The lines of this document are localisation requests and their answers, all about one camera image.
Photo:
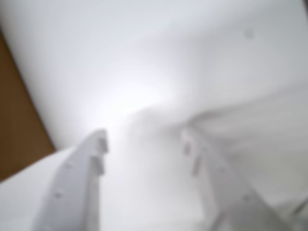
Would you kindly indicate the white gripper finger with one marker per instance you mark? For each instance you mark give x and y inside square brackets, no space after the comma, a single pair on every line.
[228,197]
[72,187]

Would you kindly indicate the brown cardboard box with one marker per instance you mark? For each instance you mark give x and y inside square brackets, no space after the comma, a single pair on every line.
[19,120]

